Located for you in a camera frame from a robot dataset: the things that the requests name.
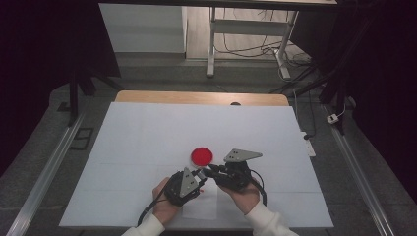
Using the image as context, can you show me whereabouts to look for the black stand legs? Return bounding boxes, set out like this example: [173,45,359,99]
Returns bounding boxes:
[269,62,349,136]

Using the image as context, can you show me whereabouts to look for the white table cover board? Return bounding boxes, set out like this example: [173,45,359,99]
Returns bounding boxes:
[58,101,334,229]

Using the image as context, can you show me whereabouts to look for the white desk frame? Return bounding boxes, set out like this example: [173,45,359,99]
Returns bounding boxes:
[206,5,300,80]

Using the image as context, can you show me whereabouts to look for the black tripod stand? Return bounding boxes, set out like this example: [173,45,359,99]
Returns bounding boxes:
[66,63,125,128]

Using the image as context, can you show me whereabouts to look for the white power strip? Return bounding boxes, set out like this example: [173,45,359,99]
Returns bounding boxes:
[300,131,317,158]

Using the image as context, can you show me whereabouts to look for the hand-held gripper black cable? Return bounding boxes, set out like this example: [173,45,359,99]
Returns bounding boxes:
[136,189,169,228]
[248,168,268,208]

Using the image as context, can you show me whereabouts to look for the right hand-held gripper black cable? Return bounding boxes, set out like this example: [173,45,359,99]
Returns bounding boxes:
[248,168,268,208]

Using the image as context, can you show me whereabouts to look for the small white adaptor with cable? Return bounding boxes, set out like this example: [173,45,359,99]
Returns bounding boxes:
[326,102,347,125]

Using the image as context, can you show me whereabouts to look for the white cabinet panel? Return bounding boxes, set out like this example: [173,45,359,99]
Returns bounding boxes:
[98,3,188,54]

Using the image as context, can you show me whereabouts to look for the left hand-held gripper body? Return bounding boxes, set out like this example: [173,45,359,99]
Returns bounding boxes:
[163,166,207,207]

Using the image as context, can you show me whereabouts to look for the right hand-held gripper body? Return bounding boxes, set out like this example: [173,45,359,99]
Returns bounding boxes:
[211,147,265,193]

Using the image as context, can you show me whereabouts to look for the left hand-held gripper black cable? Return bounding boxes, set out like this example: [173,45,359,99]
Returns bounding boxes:
[136,189,169,228]

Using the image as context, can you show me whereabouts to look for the round red ink pad dish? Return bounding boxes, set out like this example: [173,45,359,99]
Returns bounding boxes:
[190,147,214,167]

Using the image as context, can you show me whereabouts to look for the white paper sheet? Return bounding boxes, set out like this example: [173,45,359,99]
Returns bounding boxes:
[182,172,219,220]

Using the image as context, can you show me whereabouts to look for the black curtain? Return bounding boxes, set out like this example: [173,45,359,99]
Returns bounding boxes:
[0,0,123,176]
[290,0,417,205]

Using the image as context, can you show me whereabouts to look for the aluminium floor rail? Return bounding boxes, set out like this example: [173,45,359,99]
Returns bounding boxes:
[5,110,87,236]
[322,103,396,236]

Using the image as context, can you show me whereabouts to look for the black rectangular floor frame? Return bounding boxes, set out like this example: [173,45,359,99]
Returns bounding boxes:
[70,127,95,151]

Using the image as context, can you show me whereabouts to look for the tangle of black floor cables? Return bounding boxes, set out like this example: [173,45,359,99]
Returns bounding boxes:
[214,8,313,68]

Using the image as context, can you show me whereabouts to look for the person's left hand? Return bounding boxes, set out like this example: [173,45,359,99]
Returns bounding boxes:
[151,176,182,226]

